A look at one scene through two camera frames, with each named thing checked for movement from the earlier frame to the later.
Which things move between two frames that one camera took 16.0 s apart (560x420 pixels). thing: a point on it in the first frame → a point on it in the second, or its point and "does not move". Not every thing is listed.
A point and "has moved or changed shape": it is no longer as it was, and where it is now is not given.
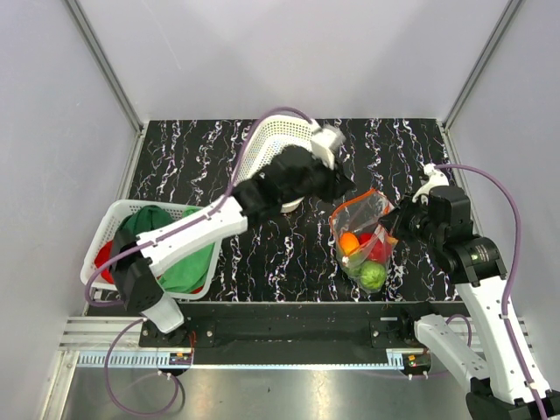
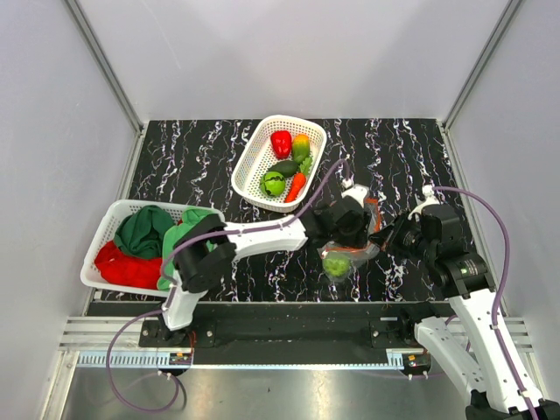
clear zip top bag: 363,244 has moved or changed shape
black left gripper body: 318,181 → 353,235
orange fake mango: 349,242 has moved or changed shape
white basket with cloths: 185,278 does not move
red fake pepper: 377,252 → 281,142
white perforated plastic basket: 270,136 does not move
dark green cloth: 143,220 does not move
